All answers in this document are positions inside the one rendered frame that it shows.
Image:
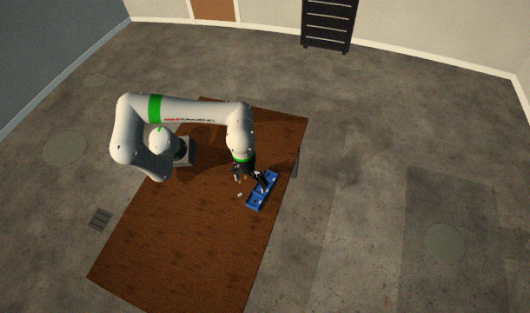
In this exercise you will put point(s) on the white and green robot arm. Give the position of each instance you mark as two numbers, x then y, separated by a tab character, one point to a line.
134	109

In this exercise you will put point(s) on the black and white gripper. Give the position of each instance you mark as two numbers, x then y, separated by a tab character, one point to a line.
258	176

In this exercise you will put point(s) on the blue three-compartment bin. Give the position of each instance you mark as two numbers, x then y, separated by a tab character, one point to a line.
256	193

